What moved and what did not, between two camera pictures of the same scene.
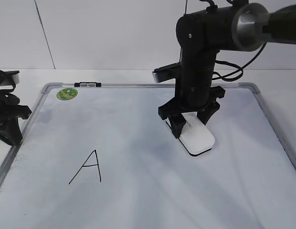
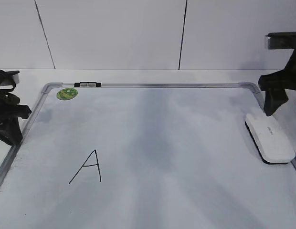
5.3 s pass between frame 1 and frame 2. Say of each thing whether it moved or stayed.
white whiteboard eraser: moved
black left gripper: stayed
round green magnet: stayed
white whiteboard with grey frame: stayed
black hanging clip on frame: stayed
